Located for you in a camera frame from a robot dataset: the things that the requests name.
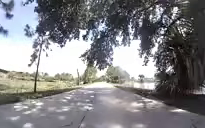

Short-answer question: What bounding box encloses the distant row of trees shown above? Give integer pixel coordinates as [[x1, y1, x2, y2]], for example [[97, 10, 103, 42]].
[[0, 65, 155, 85]]

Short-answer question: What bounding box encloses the wooden pole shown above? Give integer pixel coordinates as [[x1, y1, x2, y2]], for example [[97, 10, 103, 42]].
[[76, 68, 81, 86]]

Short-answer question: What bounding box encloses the grey paved path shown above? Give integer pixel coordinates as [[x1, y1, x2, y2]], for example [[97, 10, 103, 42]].
[[0, 82, 205, 128]]

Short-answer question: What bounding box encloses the water surface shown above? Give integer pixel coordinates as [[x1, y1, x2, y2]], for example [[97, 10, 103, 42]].
[[121, 81, 157, 91]]

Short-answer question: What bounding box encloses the large overhanging tree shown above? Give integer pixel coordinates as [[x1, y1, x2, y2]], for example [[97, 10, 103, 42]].
[[21, 0, 205, 72]]

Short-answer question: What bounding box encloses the thin tall tree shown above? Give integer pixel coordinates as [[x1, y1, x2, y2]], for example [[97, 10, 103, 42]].
[[23, 23, 53, 94]]

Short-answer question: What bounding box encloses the shaded grass verge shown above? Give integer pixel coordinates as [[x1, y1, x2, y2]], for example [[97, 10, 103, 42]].
[[115, 84, 205, 118]]

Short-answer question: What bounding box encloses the palm bush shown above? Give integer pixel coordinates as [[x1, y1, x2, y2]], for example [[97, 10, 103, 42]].
[[154, 0, 205, 100]]

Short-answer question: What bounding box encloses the dry grass field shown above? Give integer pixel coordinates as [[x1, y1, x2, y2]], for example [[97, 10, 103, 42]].
[[0, 70, 82, 108]]

